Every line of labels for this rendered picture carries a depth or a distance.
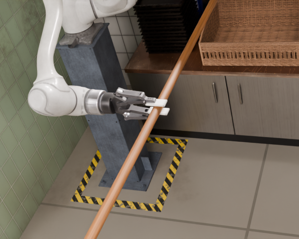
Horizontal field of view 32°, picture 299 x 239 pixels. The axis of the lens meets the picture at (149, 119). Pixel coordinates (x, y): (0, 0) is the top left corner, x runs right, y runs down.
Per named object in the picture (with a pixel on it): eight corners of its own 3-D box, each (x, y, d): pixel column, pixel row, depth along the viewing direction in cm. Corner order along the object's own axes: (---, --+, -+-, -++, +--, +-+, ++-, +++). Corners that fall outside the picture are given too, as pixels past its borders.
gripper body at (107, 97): (105, 87, 187) (129, 88, 183) (112, 105, 192) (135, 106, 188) (97, 100, 182) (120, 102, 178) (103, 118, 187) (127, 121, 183)
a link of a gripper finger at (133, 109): (117, 108, 183) (118, 111, 184) (148, 114, 180) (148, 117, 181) (122, 101, 186) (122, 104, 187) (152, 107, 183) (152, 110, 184)
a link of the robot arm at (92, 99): (99, 103, 195) (114, 104, 193) (89, 119, 189) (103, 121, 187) (92, 84, 189) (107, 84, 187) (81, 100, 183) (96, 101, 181)
